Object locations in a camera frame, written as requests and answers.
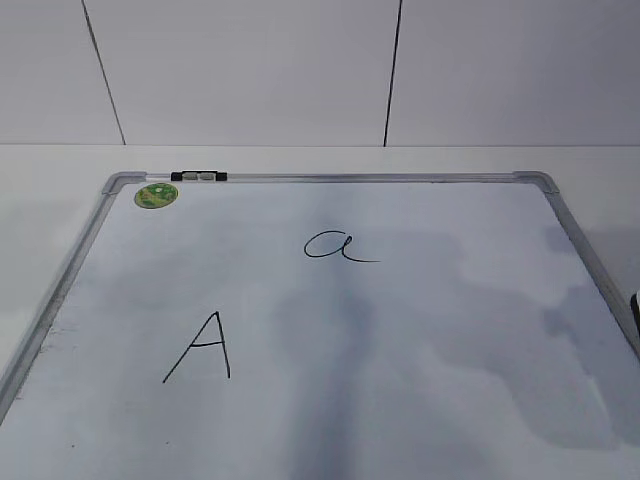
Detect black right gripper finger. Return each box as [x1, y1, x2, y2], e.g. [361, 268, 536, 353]
[629, 292, 640, 356]

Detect white board with aluminium frame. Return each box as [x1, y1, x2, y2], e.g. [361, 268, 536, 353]
[1, 172, 639, 479]

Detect black marker pen on frame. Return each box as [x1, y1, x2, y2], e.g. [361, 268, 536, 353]
[145, 170, 228, 182]

